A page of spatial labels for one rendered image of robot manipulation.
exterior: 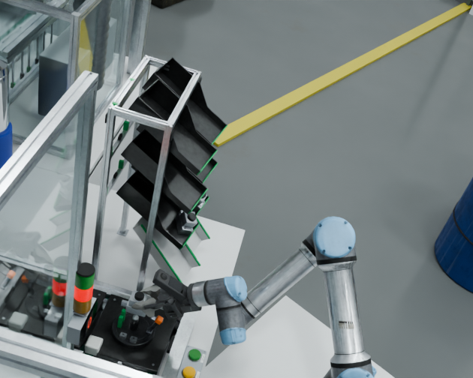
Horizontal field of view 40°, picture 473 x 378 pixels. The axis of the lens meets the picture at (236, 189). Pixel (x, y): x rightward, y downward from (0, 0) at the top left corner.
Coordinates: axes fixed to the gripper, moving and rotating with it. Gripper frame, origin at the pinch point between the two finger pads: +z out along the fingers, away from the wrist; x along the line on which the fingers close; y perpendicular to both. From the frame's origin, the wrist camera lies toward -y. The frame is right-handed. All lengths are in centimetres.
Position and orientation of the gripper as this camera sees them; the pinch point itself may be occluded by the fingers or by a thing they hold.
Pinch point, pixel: (137, 298)
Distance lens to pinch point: 204.5
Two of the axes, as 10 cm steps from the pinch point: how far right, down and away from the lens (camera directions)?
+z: -9.0, 2.0, 3.8
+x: 2.0, -6.0, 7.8
